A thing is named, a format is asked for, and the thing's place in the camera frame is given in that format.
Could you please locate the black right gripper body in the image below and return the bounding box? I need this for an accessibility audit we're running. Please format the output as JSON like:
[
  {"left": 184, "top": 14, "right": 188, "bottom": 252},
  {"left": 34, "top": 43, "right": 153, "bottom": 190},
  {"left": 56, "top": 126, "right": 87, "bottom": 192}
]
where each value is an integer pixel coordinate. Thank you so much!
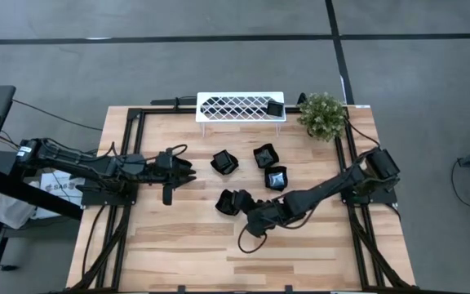
[{"left": 245, "top": 198, "right": 297, "bottom": 238}]

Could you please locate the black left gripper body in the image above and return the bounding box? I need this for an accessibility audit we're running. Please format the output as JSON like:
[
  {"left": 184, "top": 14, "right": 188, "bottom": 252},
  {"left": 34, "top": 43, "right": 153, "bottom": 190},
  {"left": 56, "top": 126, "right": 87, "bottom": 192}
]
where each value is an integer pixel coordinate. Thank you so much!
[{"left": 149, "top": 147, "right": 187, "bottom": 207}]

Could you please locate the black cup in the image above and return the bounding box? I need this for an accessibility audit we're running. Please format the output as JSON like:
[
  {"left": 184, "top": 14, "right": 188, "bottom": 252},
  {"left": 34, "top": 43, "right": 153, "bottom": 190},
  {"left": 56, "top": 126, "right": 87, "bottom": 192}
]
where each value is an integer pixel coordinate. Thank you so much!
[{"left": 264, "top": 165, "right": 289, "bottom": 192}]

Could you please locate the black ridged mini plate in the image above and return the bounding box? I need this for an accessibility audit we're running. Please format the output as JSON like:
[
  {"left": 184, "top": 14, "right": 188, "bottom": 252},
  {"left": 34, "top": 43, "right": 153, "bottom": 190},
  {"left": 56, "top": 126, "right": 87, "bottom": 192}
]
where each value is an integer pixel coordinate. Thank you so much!
[{"left": 253, "top": 142, "right": 280, "bottom": 169}]

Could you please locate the small black square plate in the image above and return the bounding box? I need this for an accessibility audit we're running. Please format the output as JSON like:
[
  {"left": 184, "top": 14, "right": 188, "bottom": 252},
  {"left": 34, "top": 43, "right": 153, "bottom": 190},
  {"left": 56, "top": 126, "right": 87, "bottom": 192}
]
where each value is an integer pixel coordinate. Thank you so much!
[{"left": 266, "top": 100, "right": 284, "bottom": 118}]

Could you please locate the white lattice shelf rack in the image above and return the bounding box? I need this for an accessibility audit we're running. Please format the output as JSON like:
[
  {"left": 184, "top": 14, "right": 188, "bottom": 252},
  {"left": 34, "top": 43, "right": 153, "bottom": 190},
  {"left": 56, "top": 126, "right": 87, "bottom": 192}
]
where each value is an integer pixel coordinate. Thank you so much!
[{"left": 195, "top": 91, "right": 287, "bottom": 139}]

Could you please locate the white printed bag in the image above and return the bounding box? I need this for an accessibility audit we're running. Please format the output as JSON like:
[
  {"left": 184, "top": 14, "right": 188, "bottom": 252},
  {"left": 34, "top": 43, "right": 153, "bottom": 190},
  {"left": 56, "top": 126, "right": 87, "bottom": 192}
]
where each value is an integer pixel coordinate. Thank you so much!
[{"left": 38, "top": 173, "right": 86, "bottom": 221}]

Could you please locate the artificial green potted plant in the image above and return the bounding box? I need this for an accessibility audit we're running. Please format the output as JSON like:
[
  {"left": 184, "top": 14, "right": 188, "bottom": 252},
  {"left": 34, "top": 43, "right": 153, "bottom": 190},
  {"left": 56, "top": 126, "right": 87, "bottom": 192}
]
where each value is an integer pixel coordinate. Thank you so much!
[{"left": 297, "top": 91, "right": 350, "bottom": 143}]

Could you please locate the white plastic bag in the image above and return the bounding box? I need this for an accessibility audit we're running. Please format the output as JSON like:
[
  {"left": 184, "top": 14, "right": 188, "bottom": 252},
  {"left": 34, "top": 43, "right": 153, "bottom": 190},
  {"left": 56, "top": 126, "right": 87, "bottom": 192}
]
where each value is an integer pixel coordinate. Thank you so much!
[{"left": 0, "top": 190, "right": 37, "bottom": 231}]

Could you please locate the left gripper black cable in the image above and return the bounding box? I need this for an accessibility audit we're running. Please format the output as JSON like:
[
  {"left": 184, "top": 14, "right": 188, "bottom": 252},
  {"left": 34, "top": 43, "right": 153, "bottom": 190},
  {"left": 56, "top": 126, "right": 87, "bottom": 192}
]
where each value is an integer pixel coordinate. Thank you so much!
[{"left": 144, "top": 143, "right": 189, "bottom": 163}]

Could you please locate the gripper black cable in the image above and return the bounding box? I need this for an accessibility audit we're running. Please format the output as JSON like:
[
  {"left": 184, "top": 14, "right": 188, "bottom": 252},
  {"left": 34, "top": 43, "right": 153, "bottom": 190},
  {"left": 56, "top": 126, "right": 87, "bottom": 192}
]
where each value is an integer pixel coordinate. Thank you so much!
[
  {"left": 237, "top": 222, "right": 269, "bottom": 255},
  {"left": 144, "top": 143, "right": 189, "bottom": 163}
]

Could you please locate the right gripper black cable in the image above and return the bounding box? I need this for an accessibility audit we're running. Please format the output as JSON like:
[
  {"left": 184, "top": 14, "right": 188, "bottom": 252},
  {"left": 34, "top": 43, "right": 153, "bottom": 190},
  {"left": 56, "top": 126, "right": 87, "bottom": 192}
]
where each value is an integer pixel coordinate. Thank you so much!
[{"left": 237, "top": 222, "right": 269, "bottom": 255}]

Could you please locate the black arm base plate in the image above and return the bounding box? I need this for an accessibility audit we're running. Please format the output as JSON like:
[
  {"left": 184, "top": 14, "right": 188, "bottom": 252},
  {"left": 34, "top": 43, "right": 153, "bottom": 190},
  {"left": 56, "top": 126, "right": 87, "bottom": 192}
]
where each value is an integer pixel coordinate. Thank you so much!
[
  {"left": 80, "top": 174, "right": 140, "bottom": 207},
  {"left": 338, "top": 170, "right": 399, "bottom": 206}
]

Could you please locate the black cable under frame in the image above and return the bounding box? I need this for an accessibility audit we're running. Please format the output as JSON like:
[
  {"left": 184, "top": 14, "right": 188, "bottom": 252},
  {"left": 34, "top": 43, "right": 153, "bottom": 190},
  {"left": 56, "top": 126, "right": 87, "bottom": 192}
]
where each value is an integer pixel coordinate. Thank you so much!
[{"left": 81, "top": 203, "right": 108, "bottom": 281}]

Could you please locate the thin black floor cable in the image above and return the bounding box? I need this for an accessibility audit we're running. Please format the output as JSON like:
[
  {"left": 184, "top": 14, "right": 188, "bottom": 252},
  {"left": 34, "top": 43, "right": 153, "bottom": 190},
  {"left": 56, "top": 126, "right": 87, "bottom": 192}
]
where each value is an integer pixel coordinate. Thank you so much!
[{"left": 11, "top": 99, "right": 104, "bottom": 132}]

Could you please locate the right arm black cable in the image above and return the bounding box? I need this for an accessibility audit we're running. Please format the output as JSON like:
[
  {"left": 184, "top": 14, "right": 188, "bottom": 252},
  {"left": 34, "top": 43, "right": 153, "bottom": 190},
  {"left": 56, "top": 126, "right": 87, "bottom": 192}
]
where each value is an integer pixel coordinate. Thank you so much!
[{"left": 344, "top": 118, "right": 382, "bottom": 149}]

